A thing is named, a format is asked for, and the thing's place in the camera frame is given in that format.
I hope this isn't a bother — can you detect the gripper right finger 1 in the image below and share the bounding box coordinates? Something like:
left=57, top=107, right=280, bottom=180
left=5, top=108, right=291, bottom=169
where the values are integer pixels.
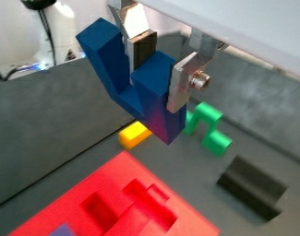
left=167, top=29, right=226, bottom=113

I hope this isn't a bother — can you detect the gripper left finger 1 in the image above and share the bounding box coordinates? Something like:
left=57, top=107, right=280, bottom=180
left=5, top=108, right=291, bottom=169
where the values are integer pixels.
left=107, top=0, right=159, bottom=75

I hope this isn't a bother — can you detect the blue U-shaped block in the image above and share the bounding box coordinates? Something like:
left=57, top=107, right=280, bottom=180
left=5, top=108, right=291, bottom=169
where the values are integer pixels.
left=76, top=18, right=187, bottom=145

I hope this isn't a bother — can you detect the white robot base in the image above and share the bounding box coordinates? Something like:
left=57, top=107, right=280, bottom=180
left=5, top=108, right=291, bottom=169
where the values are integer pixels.
left=0, top=0, right=85, bottom=81

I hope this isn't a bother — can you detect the black angled fixture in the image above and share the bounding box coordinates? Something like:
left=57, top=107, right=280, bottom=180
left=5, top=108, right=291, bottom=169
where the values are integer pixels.
left=218, top=156, right=288, bottom=221

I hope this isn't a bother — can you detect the red base board with slots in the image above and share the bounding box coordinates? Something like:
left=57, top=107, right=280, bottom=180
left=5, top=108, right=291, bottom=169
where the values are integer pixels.
left=9, top=151, right=220, bottom=236

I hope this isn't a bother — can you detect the green stepped arch block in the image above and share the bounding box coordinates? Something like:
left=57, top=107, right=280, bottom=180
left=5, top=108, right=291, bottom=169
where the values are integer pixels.
left=184, top=102, right=232, bottom=157

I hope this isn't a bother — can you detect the yellow long bar block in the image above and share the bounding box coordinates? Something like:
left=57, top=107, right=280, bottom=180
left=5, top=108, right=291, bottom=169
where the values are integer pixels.
left=119, top=122, right=152, bottom=149

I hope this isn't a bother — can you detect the purple U-shaped block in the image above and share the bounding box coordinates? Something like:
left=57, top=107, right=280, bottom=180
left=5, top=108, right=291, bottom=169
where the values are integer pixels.
left=49, top=223, right=76, bottom=236

